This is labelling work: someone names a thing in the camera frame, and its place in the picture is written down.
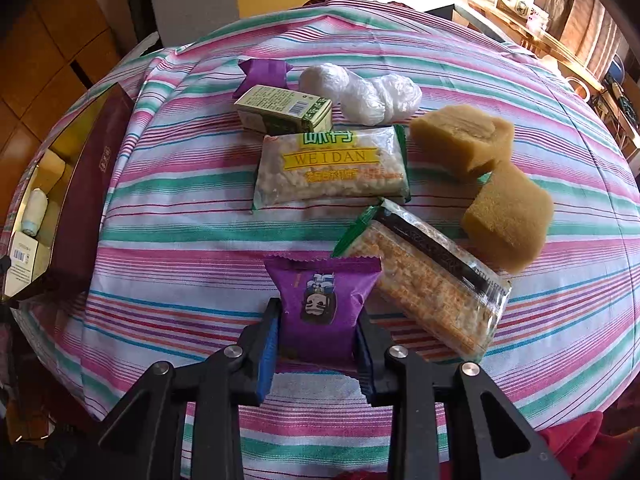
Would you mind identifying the red cloth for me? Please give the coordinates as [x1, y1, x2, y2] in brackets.
[540, 410, 640, 480]

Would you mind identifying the green and cream small carton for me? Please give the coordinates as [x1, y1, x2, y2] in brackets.
[235, 85, 333, 136]

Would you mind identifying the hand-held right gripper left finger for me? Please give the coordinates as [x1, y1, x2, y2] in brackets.
[97, 297, 282, 480]

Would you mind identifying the yellow-brown sponge block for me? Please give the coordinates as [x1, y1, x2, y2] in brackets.
[461, 160, 555, 275]
[410, 105, 516, 183]

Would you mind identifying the dark red storage box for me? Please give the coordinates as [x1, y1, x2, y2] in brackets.
[0, 82, 137, 306]

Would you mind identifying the clear cracker packet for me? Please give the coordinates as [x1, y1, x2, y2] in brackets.
[332, 199, 513, 363]

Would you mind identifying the plain purple snack packet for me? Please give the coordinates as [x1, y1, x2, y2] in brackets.
[234, 58, 293, 101]

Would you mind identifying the wooden shelf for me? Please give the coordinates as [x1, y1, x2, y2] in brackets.
[467, 0, 608, 93]

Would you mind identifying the grey chair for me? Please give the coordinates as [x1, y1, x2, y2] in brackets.
[122, 0, 241, 51]

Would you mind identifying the white thread spool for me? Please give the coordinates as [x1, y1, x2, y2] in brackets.
[22, 187, 48, 237]

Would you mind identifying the white plastic bag bundle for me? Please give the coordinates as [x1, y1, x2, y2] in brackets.
[370, 74, 423, 117]
[298, 62, 388, 125]

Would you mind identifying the beige curtain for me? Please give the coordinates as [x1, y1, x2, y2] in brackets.
[550, 0, 626, 81]

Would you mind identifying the small white printed box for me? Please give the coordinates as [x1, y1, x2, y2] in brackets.
[2, 232, 51, 296]

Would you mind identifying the striped cloth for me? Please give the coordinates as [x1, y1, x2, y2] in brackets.
[10, 2, 638, 480]

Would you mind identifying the Weidan cracker packet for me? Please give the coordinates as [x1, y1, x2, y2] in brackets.
[251, 125, 412, 212]

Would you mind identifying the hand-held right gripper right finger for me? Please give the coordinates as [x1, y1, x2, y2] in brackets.
[354, 305, 571, 480]

